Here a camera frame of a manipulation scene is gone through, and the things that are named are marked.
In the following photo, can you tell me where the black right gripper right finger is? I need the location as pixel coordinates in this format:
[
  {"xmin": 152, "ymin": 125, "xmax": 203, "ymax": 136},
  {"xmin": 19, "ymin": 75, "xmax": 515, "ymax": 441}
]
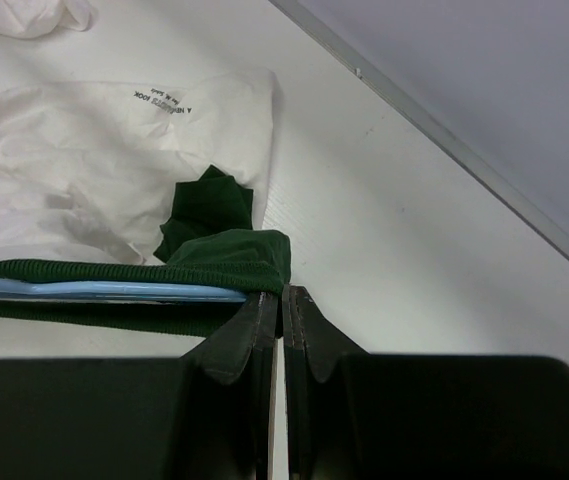
[{"xmin": 281, "ymin": 286, "xmax": 569, "ymax": 479}]

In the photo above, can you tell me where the white shirt with red print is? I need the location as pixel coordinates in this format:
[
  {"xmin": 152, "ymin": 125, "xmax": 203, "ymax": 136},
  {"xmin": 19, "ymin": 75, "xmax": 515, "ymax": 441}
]
[{"xmin": 0, "ymin": 0, "xmax": 96, "ymax": 39}]

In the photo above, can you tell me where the blue wire hanger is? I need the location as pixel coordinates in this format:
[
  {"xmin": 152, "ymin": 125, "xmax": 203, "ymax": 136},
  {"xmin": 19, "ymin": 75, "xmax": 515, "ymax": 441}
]
[{"xmin": 0, "ymin": 279, "xmax": 247, "ymax": 303}]

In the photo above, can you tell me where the white green raglan t-shirt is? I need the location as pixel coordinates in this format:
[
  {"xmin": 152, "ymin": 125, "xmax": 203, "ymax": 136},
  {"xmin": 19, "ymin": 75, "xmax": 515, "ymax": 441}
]
[{"xmin": 0, "ymin": 69, "xmax": 291, "ymax": 335}]

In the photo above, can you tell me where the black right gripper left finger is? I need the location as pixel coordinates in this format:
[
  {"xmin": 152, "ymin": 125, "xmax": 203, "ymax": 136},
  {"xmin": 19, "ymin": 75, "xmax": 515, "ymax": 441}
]
[{"xmin": 0, "ymin": 293, "xmax": 279, "ymax": 479}]

